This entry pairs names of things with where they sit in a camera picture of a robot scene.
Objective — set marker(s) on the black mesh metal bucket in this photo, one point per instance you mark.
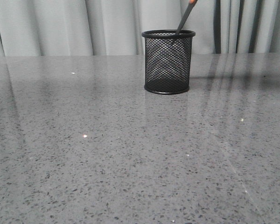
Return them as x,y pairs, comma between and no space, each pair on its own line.
167,60

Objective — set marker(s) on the grey pleated curtain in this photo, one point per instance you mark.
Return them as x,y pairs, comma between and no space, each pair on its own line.
114,27

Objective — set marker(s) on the grey orange handled scissors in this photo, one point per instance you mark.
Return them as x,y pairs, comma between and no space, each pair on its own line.
185,16

